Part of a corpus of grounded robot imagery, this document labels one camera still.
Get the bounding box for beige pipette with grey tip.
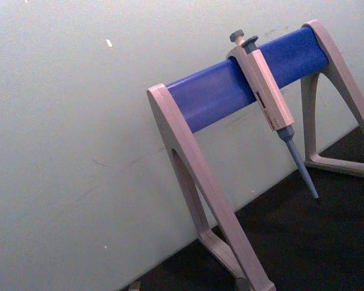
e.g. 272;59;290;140
226;29;320;199

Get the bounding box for black table cloth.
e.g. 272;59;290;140
120;114;364;291

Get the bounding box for beige stand with blue bar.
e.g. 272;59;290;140
146;19;364;291

